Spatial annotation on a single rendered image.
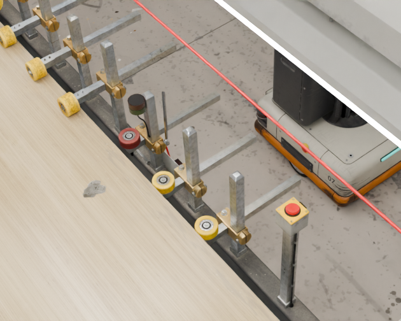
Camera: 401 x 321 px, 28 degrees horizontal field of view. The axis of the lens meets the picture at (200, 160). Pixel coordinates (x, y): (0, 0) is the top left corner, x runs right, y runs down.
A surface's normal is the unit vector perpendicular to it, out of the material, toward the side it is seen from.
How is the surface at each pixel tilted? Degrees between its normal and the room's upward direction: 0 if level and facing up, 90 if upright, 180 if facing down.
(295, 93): 90
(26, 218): 0
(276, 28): 61
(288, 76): 90
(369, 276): 0
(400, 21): 0
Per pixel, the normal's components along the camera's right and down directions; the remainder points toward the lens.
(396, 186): -0.05, -0.64
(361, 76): -0.72, 0.11
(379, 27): -0.80, 0.49
